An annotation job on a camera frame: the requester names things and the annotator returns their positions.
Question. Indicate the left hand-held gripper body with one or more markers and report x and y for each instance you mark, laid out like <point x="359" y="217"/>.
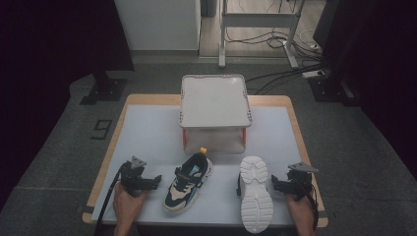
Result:
<point x="132" y="178"/>

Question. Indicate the white metal desk frame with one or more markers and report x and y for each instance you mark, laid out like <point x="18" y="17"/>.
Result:
<point x="259" y="20"/>

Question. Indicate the white cabinet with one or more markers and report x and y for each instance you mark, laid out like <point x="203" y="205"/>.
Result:
<point x="160" y="24"/>

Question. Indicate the dark curtain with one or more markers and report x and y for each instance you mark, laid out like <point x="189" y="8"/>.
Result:
<point x="49" y="65"/>
<point x="377" y="65"/>

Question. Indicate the white table mat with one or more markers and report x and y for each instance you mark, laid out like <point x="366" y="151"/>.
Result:
<point x="150" y="137"/>

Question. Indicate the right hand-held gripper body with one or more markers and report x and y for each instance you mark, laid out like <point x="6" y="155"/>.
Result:
<point x="300" y="182"/>

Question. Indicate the white two-tier shoe rack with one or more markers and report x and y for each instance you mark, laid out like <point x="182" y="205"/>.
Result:
<point x="214" y="101"/>

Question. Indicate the wooden table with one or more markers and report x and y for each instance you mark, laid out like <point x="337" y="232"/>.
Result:
<point x="154" y="99"/>

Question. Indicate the black stand base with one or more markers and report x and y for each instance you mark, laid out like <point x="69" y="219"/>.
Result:
<point x="105" y="90"/>
<point x="331" y="90"/>

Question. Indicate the person's left hand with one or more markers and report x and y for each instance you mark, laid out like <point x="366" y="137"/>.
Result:
<point x="128" y="206"/>

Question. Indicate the navy and cream sneaker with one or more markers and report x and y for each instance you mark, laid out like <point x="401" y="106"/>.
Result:
<point x="187" y="183"/>
<point x="256" y="196"/>

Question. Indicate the white power strip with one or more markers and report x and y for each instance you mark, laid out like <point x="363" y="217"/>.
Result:
<point x="313" y="74"/>

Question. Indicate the person's right hand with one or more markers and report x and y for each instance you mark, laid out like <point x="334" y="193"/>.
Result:
<point x="301" y="211"/>

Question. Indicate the dark tape strip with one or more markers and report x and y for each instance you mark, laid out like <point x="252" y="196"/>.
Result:
<point x="322" y="214"/>
<point x="86" y="209"/>

